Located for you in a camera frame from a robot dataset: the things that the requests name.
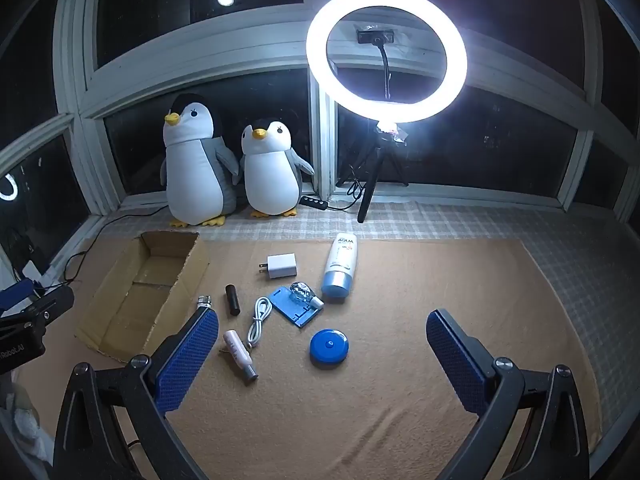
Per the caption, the white charging cable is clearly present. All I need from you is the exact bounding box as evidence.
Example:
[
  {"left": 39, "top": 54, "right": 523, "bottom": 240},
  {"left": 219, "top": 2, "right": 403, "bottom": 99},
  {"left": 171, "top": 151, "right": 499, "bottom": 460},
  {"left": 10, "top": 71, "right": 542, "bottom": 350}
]
[{"left": 246, "top": 296, "right": 273, "bottom": 348}]

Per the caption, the large penguin plush toy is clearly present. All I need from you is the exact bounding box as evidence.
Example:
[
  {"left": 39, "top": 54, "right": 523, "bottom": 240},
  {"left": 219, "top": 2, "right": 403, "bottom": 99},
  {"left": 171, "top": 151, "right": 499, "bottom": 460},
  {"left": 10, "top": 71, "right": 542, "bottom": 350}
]
[{"left": 160, "top": 94, "right": 241, "bottom": 228}]

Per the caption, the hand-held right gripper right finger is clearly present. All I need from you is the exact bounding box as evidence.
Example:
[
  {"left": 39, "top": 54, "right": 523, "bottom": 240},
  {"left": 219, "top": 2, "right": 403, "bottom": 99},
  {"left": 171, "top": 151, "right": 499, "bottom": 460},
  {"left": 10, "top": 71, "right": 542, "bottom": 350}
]
[{"left": 426, "top": 309, "right": 591, "bottom": 480}]

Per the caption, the cardboard box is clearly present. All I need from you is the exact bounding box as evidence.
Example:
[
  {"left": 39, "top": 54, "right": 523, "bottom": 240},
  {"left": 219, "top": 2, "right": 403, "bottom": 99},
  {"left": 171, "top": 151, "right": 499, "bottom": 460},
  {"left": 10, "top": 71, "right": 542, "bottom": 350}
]
[{"left": 75, "top": 230, "right": 211, "bottom": 365}]

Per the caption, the white cloth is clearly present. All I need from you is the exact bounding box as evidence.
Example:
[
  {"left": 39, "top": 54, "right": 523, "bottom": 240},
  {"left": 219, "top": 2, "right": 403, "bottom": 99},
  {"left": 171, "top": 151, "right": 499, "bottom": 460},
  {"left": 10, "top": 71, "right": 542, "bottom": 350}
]
[{"left": 0, "top": 385, "right": 53, "bottom": 466}]

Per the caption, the black ring light cable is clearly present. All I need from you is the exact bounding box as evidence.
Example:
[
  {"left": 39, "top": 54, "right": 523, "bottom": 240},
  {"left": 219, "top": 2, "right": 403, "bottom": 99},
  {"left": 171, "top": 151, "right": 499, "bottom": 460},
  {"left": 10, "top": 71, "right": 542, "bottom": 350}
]
[{"left": 327, "top": 180, "right": 366, "bottom": 211}]

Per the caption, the thin black cable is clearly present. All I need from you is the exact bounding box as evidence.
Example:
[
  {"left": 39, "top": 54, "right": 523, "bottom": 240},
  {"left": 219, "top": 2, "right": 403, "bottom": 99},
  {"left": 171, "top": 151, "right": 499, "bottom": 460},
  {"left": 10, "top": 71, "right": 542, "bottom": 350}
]
[{"left": 62, "top": 210, "right": 168, "bottom": 282}]

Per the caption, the small penguin plush toy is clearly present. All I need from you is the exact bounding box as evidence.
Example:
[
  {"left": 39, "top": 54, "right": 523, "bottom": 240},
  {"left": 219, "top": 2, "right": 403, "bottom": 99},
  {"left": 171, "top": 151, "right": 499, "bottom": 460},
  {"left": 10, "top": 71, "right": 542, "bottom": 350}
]
[{"left": 239, "top": 119, "right": 316, "bottom": 219}]

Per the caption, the blue plastic phone stand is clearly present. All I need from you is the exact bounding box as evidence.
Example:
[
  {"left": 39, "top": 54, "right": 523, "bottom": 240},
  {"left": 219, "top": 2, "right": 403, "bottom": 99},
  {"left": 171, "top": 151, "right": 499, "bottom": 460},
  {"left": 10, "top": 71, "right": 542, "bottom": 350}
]
[{"left": 266, "top": 286, "right": 326, "bottom": 330}]

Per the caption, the white wall charger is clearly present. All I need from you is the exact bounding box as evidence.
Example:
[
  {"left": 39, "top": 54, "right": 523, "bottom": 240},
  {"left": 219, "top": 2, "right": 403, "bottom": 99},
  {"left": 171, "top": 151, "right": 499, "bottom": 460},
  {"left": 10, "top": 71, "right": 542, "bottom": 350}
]
[{"left": 258, "top": 254, "right": 299, "bottom": 281}]

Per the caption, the white sunscreen tube blue cap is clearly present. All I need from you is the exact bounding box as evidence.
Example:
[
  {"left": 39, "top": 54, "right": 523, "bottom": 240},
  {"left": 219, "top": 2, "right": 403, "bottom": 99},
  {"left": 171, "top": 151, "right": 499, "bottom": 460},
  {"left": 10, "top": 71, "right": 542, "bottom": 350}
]
[{"left": 320, "top": 233, "right": 360, "bottom": 303}]

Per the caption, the pink bottle grey cap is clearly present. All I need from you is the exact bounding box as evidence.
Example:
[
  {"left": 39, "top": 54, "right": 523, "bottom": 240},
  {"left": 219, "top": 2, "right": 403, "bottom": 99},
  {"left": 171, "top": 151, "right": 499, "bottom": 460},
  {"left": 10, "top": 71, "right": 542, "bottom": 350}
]
[{"left": 220, "top": 329, "right": 258, "bottom": 385}]

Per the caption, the blue round tape measure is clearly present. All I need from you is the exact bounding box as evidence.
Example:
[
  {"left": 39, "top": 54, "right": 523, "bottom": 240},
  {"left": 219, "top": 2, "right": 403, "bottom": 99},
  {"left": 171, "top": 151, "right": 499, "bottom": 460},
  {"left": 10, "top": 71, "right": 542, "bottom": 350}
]
[{"left": 309, "top": 329, "right": 353, "bottom": 368}]

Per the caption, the checked blanket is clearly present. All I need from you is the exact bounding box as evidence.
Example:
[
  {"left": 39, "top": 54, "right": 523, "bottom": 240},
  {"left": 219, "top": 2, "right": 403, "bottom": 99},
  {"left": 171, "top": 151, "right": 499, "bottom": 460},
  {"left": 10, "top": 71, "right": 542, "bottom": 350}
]
[{"left": 90, "top": 200, "right": 640, "bottom": 341}]

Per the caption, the white ring light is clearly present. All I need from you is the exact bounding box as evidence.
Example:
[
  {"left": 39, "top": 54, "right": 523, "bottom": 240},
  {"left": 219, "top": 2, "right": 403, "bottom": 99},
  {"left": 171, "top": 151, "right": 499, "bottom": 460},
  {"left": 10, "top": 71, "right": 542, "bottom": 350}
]
[{"left": 306, "top": 0, "right": 468, "bottom": 125}]

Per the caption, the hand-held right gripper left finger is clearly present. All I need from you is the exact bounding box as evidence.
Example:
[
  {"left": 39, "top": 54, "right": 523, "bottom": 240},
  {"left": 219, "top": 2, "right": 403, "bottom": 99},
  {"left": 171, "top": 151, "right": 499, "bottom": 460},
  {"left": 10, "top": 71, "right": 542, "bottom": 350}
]
[{"left": 52, "top": 305, "right": 221, "bottom": 480}]

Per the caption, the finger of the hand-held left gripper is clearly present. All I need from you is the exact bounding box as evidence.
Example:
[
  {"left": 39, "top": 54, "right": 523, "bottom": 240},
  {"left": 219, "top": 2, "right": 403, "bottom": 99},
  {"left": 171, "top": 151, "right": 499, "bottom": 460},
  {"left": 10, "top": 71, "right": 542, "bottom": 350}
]
[{"left": 0, "top": 280, "right": 76, "bottom": 331}]

